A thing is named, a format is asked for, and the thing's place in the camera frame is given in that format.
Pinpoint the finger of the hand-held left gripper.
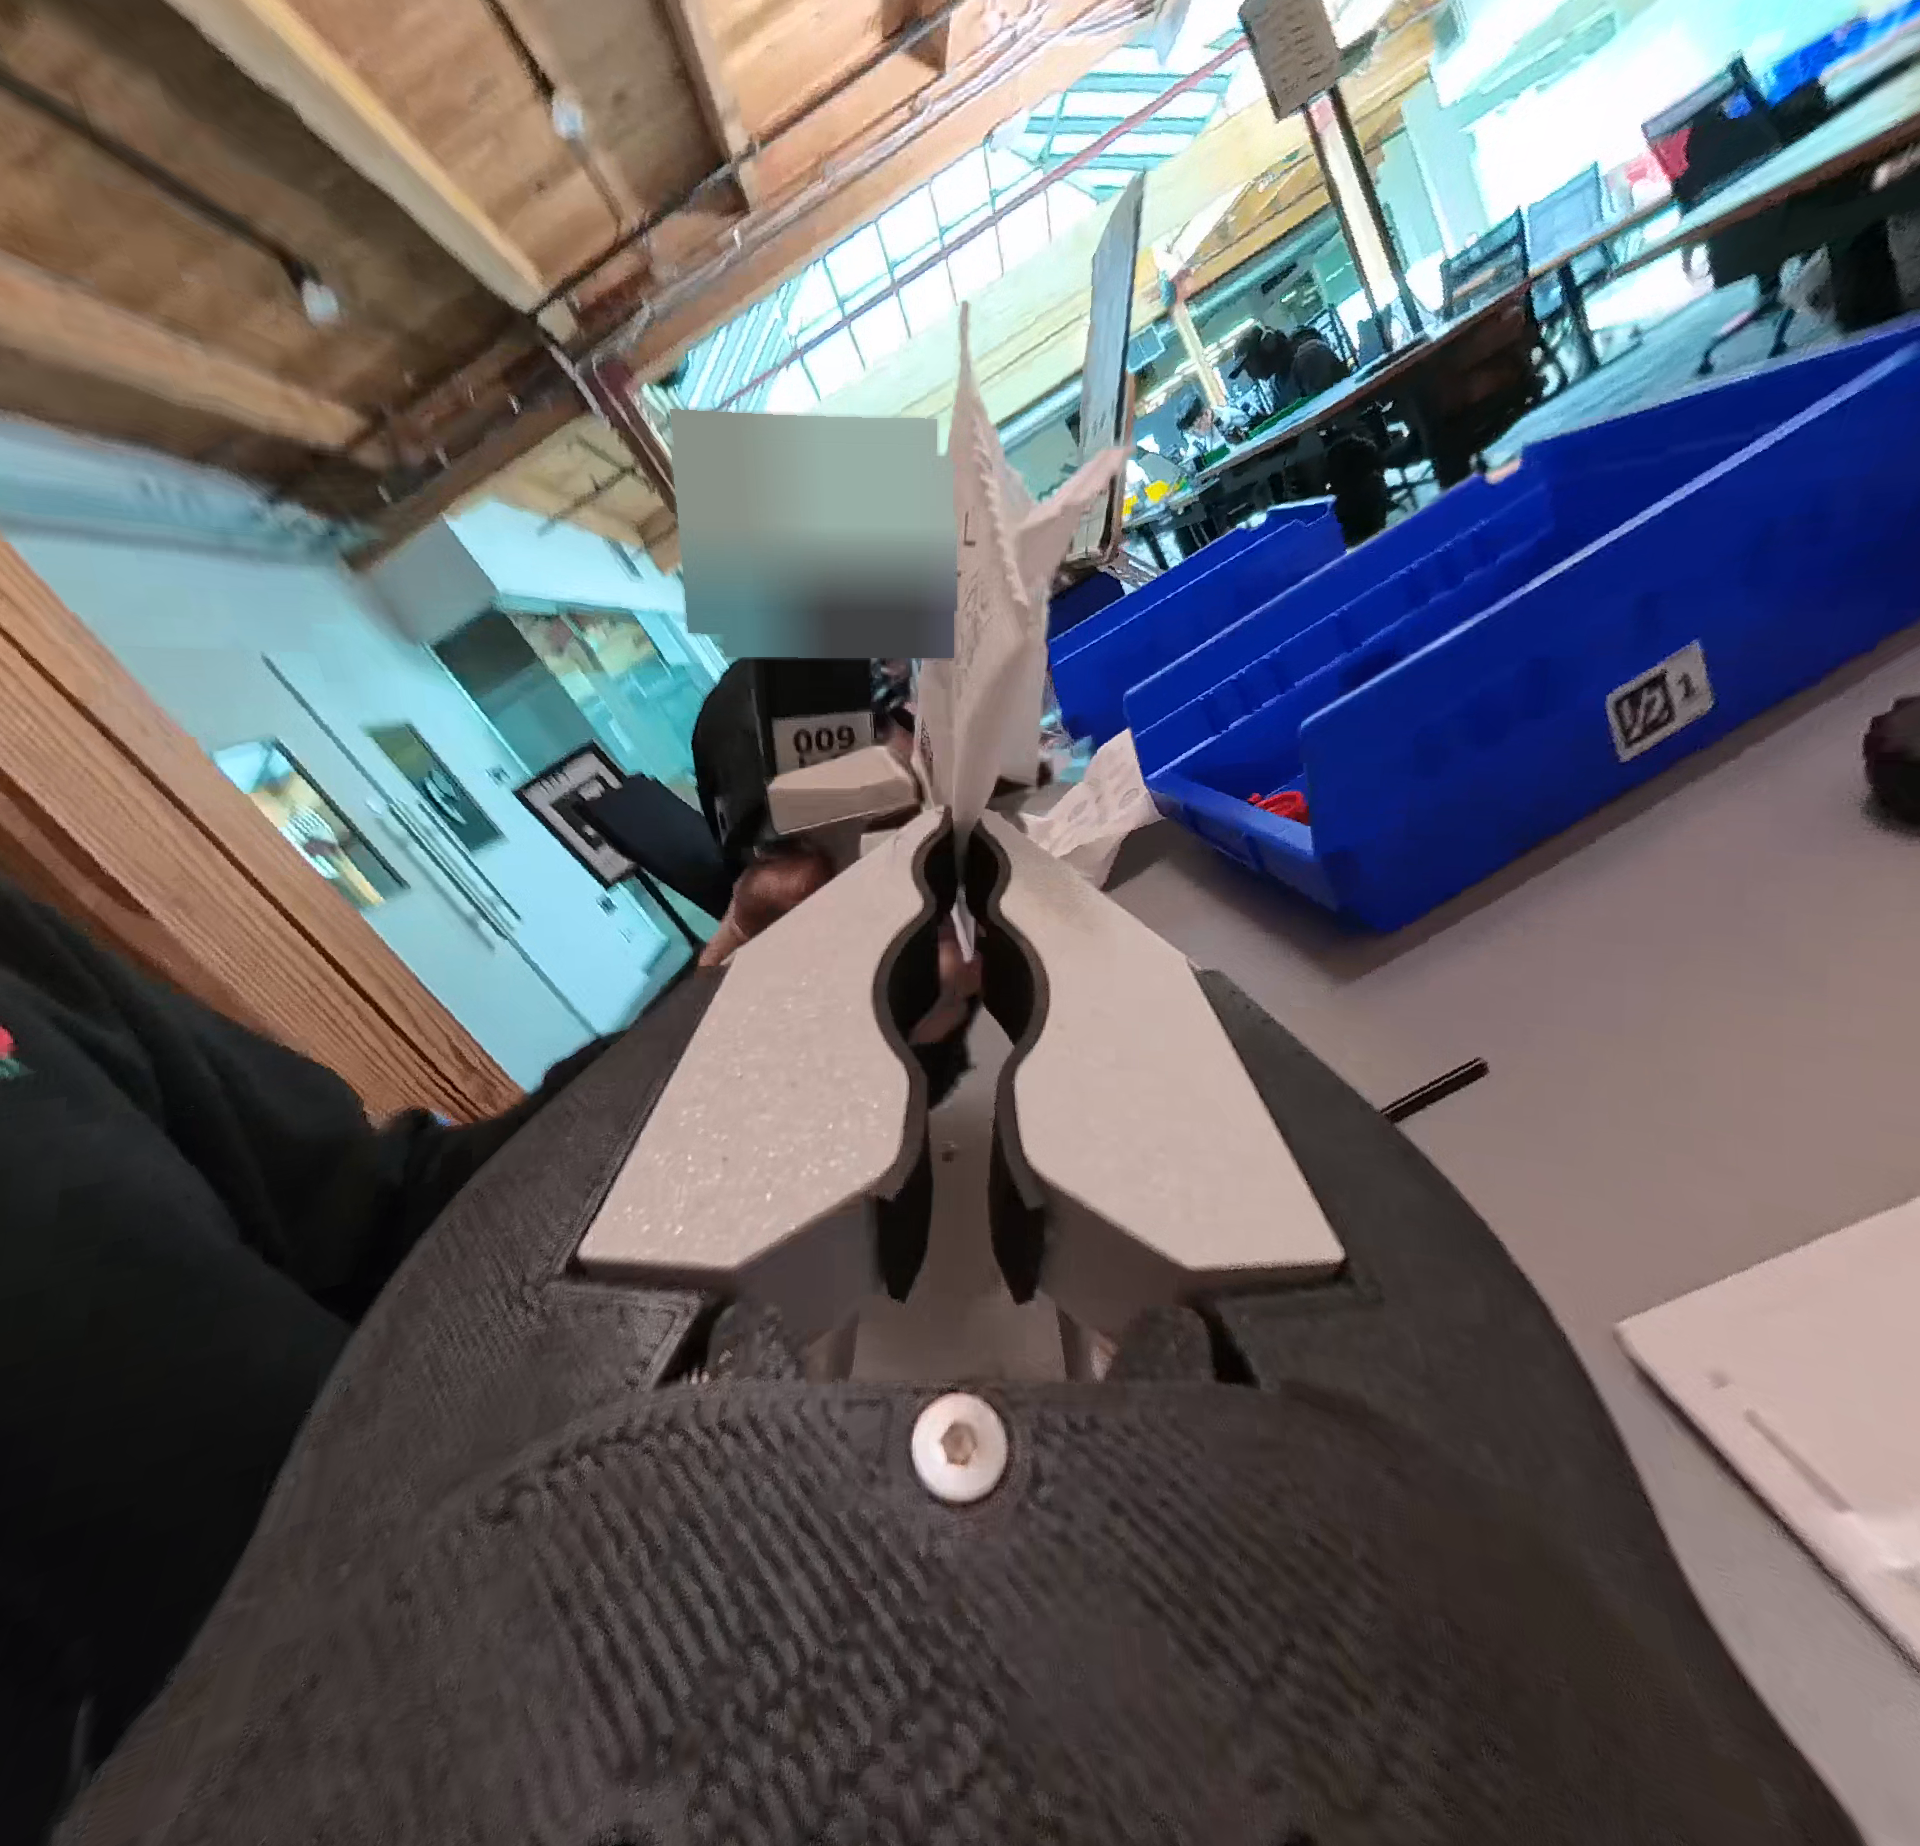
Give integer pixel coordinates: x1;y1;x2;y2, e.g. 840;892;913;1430
765;754;925;837

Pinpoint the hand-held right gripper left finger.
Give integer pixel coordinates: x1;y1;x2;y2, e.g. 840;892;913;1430
574;813;963;1375

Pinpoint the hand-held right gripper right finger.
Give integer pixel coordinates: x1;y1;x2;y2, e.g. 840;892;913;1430
963;813;1350;1375

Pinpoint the long black toy axle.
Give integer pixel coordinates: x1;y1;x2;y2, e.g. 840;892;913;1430
1378;1056;1491;1121

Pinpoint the blue tagged parts bin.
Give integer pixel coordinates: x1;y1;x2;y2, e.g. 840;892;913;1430
1128;314;1920;939

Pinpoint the white instruction booklet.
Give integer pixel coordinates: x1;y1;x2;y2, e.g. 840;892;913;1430
1621;1195;1920;1667

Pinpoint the grey desk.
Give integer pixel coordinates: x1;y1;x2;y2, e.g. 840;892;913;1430
1031;636;1920;1846

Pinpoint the blue plastic bin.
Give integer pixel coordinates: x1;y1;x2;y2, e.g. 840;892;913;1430
1047;496;1350;706

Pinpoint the white standing board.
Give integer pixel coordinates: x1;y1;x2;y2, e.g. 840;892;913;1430
1074;176;1151;557

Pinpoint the person's black sweater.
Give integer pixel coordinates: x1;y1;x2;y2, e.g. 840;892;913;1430
0;888;714;1846

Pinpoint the black toy tire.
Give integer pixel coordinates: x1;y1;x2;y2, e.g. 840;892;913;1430
1856;706;1920;831

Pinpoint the long wooden table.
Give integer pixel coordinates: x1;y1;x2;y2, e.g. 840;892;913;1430
1128;66;1920;543

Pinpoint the hanging sign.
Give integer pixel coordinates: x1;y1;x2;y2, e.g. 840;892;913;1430
1239;0;1350;119

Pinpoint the black office chair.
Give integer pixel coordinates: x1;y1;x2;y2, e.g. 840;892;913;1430
1638;66;1832;363

